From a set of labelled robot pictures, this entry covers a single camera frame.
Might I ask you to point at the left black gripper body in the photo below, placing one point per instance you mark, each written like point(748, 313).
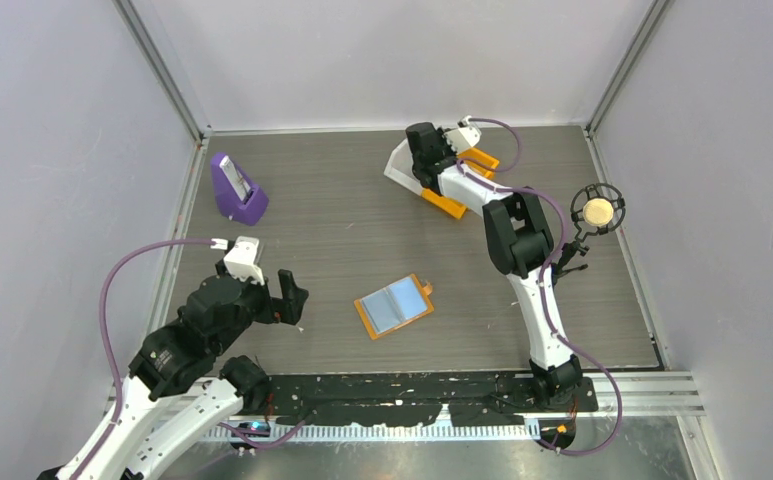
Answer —
point(257, 306)

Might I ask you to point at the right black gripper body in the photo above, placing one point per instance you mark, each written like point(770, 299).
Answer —
point(447, 148)

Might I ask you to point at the orange card holder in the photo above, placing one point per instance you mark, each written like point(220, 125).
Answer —
point(394, 306)

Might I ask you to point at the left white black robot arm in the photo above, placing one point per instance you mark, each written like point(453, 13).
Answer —
point(133, 442)

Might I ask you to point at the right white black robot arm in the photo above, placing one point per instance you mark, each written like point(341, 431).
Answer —
point(519, 243)

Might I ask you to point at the white card in purple stand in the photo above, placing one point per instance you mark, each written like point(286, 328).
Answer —
point(235, 178)

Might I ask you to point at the white plastic bin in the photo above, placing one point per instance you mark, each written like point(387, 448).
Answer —
point(399, 168)

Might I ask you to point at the orange plastic bin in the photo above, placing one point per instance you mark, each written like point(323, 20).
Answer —
point(480, 163)

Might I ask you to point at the purple stand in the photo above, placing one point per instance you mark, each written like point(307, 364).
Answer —
point(238, 198)

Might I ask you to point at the black microphone tripod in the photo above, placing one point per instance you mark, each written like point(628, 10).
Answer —
point(562, 256)

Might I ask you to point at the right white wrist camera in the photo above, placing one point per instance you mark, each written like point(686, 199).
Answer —
point(465, 136)

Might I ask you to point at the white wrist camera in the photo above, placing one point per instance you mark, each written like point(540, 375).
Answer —
point(465, 136)
point(241, 259)

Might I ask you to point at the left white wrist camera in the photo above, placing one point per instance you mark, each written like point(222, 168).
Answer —
point(241, 259)

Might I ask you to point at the microphone with shock mount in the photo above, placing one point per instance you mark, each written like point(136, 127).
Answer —
point(597, 209)

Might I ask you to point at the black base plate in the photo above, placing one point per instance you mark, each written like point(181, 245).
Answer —
point(475, 398)

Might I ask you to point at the aluminium frame rail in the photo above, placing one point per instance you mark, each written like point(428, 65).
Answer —
point(630, 395)

